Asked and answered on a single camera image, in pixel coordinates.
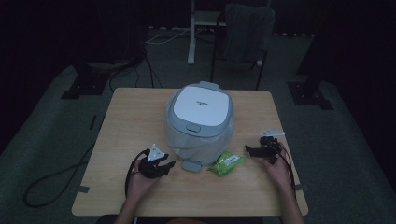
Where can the person's right hand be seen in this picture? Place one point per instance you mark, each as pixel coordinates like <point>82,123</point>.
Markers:
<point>278,174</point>

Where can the black chair with dark cloth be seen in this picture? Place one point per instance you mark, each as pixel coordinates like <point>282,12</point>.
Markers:
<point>247,34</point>

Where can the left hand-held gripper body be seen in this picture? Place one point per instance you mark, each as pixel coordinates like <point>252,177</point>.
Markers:
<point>150,168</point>

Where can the green wet wipes packet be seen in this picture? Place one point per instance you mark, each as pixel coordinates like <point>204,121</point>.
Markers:
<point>226,163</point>

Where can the grey white pedal trash can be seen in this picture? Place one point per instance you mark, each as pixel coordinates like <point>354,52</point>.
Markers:
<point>199,124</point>

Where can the black floor tape strip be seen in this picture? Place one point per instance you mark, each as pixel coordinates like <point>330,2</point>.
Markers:
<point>92,122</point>

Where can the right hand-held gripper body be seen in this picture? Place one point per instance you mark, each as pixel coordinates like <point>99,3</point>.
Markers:
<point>271,146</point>

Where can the black stand base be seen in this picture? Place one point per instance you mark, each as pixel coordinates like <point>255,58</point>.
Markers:
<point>308,93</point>
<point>85,84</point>

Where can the grey tape strip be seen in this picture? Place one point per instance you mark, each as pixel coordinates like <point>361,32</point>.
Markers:
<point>81,189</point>
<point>302,187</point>

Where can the person's left hand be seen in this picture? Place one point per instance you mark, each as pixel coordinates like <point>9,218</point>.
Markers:
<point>139,183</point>

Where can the white desk leg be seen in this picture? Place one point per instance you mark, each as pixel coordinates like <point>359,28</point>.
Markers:
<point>192,37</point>

